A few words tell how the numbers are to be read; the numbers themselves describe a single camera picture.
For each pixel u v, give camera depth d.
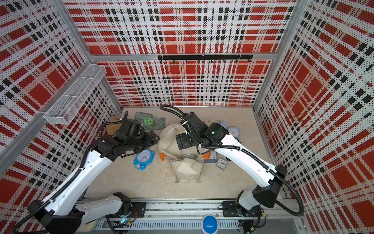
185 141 0.60
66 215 0.40
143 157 0.91
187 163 0.77
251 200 0.53
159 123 1.10
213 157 0.90
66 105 0.72
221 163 0.88
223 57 0.88
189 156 0.88
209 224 0.68
